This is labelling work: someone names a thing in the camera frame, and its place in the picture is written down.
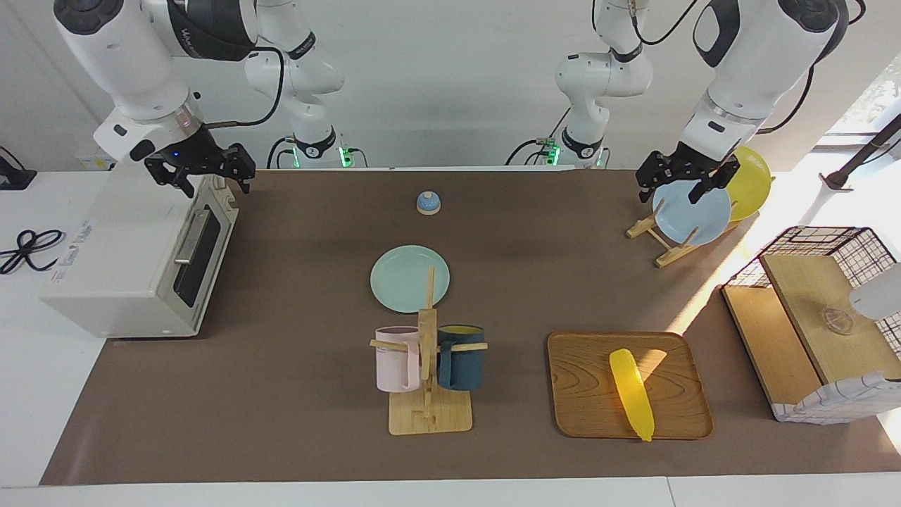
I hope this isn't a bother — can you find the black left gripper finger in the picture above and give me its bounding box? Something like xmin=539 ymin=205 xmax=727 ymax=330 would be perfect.
xmin=688 ymin=158 xmax=741 ymax=205
xmin=637 ymin=151 xmax=668 ymax=204

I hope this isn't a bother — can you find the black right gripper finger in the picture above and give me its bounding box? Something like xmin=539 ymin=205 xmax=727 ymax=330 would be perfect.
xmin=146 ymin=158 xmax=195 ymax=199
xmin=225 ymin=143 xmax=256 ymax=194

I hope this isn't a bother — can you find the white toaster oven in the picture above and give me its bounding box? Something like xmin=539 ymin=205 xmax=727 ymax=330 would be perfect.
xmin=40 ymin=165 xmax=240 ymax=340

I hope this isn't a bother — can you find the mint green plate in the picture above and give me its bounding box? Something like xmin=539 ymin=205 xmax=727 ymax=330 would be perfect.
xmin=370 ymin=245 xmax=451 ymax=314

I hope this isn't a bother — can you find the yellow corn cob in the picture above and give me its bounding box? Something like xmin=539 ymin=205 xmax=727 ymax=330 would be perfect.
xmin=609 ymin=348 xmax=655 ymax=443

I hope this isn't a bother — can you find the yellow plate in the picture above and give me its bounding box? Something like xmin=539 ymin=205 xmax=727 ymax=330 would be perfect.
xmin=725 ymin=146 xmax=773 ymax=223

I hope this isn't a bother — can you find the light blue plate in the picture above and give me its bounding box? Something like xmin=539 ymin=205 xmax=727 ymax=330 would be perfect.
xmin=652 ymin=180 xmax=733 ymax=246

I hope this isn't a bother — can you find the wooden plate rack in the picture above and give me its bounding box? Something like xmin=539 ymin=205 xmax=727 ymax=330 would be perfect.
xmin=626 ymin=199 xmax=740 ymax=268

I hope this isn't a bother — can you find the black clamp object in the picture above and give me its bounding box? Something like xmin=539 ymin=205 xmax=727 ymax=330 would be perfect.
xmin=0 ymin=146 xmax=37 ymax=191

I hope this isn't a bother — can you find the small clear glass object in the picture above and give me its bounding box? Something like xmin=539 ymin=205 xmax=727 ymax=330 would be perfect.
xmin=820 ymin=308 xmax=854 ymax=335

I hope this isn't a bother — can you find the white cylindrical object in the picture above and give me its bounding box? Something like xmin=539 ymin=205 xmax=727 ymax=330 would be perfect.
xmin=848 ymin=262 xmax=901 ymax=321

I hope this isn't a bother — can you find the brown wooden tray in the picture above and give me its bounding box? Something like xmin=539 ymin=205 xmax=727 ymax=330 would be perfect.
xmin=547 ymin=332 xmax=714 ymax=441

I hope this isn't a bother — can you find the brown table mat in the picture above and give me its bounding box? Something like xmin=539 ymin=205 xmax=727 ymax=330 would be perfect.
xmin=40 ymin=168 xmax=901 ymax=487

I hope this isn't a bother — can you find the pink mug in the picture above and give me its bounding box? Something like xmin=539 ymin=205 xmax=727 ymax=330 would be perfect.
xmin=374 ymin=326 xmax=423 ymax=394

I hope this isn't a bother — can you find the dark blue mug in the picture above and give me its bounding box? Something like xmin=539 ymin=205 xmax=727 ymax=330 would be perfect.
xmin=434 ymin=325 xmax=486 ymax=392

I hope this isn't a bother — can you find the wooden mug rack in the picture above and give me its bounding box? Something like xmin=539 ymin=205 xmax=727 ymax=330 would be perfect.
xmin=370 ymin=265 xmax=489 ymax=436

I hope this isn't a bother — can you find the black base cable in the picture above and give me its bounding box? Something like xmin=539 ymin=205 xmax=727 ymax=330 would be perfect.
xmin=266 ymin=136 xmax=296 ymax=170
xmin=505 ymin=106 xmax=571 ymax=166

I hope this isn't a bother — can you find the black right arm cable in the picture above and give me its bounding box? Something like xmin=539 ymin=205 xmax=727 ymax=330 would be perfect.
xmin=204 ymin=46 xmax=286 ymax=129

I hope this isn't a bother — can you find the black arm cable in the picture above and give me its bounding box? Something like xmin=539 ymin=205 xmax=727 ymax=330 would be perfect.
xmin=757 ymin=0 xmax=867 ymax=134
xmin=204 ymin=46 xmax=286 ymax=129

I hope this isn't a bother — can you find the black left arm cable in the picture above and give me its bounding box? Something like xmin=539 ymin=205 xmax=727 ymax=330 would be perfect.
xmin=757 ymin=0 xmax=867 ymax=134

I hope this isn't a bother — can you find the wire basket wooden shelf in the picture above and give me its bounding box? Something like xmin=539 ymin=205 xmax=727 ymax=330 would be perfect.
xmin=721 ymin=226 xmax=901 ymax=425

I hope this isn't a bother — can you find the coiled black cable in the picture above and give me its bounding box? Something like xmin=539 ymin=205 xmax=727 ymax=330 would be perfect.
xmin=0 ymin=229 xmax=65 ymax=275

